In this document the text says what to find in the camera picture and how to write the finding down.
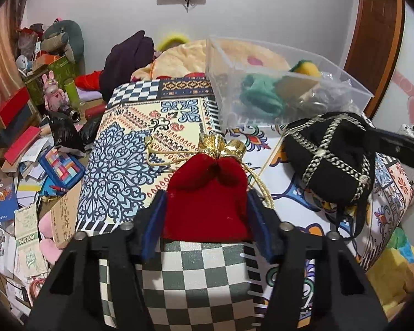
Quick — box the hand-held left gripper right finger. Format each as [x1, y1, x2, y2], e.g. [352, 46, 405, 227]
[247, 192, 391, 331]

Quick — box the pink bunny figure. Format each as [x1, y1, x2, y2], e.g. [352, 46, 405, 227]
[43, 70, 70, 111]

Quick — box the curtain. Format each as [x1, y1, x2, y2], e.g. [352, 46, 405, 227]
[0, 0, 31, 111]

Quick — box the wooden door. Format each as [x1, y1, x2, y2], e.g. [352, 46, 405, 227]
[343, 0, 406, 119]

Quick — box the grey plush toy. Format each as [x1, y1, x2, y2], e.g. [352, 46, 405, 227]
[40, 19, 85, 63]

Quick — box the colorful blocks wallet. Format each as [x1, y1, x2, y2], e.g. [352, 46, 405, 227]
[38, 147, 86, 185]

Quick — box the patterned printed blanket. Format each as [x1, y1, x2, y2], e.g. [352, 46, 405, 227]
[75, 78, 414, 331]

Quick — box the green gift bag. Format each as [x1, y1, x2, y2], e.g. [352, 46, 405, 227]
[46, 56, 81, 92]

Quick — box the pile of papers and booklets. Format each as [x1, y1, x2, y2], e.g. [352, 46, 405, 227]
[0, 134, 73, 307]

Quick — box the clear plastic storage bin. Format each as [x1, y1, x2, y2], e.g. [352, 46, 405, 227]
[206, 35, 375, 126]

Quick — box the black camera lens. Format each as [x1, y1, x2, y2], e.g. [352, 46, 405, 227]
[57, 104, 81, 122]

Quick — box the black chain-trimmed beanie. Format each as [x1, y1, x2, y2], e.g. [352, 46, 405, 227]
[282, 112, 376, 239]

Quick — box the red cloth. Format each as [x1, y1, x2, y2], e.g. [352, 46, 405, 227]
[75, 70, 104, 91]

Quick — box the yellow green plush toy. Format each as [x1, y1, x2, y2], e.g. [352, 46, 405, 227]
[290, 60, 321, 78]

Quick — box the red flat box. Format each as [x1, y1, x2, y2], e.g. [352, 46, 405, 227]
[0, 87, 31, 122]

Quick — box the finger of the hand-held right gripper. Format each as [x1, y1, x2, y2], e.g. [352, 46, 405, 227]
[357, 124, 414, 182]

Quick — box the dark purple garment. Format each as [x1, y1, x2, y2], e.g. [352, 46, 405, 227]
[99, 30, 155, 101]

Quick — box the red cylindrical container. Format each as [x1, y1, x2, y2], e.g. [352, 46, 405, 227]
[85, 105, 106, 119]

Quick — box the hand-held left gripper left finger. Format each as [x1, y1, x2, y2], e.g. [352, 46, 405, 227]
[26, 190, 169, 331]

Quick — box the teal knit soft item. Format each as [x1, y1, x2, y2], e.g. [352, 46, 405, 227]
[241, 74, 285, 118]

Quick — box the green cylindrical bottle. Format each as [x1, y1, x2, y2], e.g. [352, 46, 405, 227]
[64, 79, 80, 108]

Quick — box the red velvet drawstring pouch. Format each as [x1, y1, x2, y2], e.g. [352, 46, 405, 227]
[145, 132, 275, 242]

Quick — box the black plastic bag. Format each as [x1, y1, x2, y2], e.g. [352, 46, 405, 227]
[48, 111, 102, 154]

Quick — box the beige plush blanket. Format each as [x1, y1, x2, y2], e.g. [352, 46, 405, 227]
[130, 39, 292, 82]

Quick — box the yellow plush blanket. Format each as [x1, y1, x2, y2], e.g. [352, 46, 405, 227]
[366, 228, 414, 331]

